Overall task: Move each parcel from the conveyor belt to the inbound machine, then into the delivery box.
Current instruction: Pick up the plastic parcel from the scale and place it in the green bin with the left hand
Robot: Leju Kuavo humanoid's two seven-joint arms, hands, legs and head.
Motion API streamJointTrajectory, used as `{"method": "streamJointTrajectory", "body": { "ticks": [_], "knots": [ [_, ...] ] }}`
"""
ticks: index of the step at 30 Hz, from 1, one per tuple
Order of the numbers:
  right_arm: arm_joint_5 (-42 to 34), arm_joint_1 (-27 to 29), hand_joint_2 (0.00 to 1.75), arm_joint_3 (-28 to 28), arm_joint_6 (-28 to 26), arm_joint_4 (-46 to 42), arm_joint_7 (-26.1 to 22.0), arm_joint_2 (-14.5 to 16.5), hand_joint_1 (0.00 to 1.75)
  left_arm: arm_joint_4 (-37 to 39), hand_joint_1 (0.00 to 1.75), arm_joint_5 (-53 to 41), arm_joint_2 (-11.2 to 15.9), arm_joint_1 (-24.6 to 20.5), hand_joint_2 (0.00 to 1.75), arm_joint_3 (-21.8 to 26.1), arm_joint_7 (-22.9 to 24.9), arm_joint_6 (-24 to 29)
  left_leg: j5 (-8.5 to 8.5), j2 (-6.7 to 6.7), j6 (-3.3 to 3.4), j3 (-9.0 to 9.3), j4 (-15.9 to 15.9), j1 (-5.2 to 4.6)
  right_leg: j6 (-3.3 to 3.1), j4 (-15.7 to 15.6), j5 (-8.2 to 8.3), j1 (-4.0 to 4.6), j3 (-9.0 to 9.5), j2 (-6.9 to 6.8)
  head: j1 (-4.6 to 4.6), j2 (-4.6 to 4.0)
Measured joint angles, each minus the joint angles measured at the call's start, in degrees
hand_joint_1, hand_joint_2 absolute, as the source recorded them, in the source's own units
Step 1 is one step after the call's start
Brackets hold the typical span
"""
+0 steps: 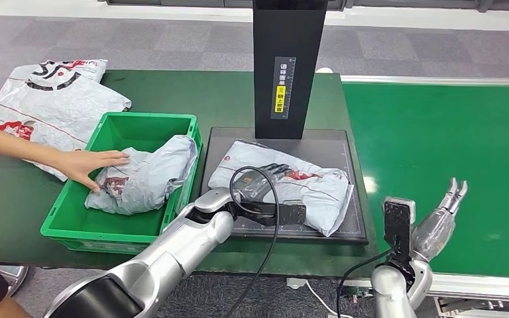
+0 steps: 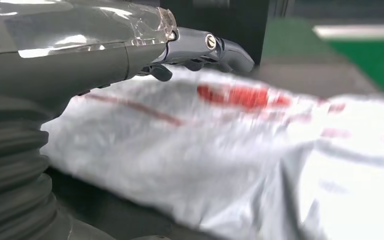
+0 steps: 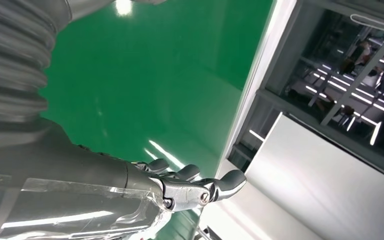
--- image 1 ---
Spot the white floor cable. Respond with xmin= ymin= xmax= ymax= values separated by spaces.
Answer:
xmin=304 ymin=280 xmax=354 ymax=318

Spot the grey parcel bag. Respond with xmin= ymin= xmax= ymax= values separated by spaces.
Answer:
xmin=208 ymin=139 xmax=355 ymax=238
xmin=84 ymin=134 xmax=198 ymax=217

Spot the green conveyor belt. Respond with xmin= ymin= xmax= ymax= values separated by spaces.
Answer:
xmin=342 ymin=82 xmax=509 ymax=280

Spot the white bag black face print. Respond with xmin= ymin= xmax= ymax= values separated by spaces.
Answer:
xmin=7 ymin=59 xmax=109 ymax=94

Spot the black label with yellow mark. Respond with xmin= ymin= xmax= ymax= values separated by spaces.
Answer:
xmin=271 ymin=56 xmax=297 ymax=120

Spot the person's hand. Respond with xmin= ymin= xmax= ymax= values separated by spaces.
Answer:
xmin=54 ymin=149 xmax=130 ymax=194

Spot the round chrome base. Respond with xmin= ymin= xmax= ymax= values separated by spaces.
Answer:
xmin=0 ymin=265 xmax=29 ymax=298

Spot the large white bag red print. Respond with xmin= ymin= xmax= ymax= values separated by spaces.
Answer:
xmin=0 ymin=79 xmax=133 ymax=183

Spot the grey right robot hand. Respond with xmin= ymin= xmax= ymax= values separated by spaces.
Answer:
xmin=412 ymin=178 xmax=469 ymax=264

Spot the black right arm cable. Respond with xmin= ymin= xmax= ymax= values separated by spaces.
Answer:
xmin=335 ymin=248 xmax=398 ymax=318

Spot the green plastic crate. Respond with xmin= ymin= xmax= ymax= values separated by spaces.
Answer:
xmin=40 ymin=111 xmax=203 ymax=256

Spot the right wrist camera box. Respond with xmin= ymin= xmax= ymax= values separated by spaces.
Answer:
xmin=382 ymin=196 xmax=417 ymax=282

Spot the black inbound scanner machine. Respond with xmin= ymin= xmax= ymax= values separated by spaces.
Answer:
xmin=201 ymin=0 xmax=368 ymax=246

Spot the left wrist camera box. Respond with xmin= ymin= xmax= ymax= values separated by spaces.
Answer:
xmin=254 ymin=201 xmax=307 ymax=227

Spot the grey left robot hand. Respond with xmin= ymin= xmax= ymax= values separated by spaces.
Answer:
xmin=232 ymin=163 xmax=295 ymax=203

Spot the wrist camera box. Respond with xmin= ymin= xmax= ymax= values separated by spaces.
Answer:
xmin=382 ymin=196 xmax=417 ymax=282
xmin=254 ymin=201 xmax=307 ymax=227

